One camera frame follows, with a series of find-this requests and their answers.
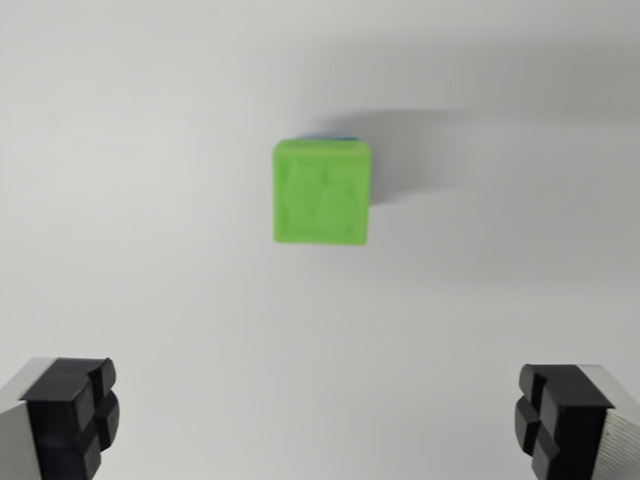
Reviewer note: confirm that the green embossed cube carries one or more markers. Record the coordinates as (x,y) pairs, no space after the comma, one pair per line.
(322,195)

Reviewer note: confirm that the gripper left finger with black rubber pad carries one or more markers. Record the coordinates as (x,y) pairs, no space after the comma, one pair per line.
(60,425)

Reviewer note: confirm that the blue embossed cube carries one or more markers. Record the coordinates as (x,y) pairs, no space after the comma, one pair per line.
(327,136)

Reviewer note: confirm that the gripper right finger with black rubber pad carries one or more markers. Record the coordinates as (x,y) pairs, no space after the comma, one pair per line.
(575,425)

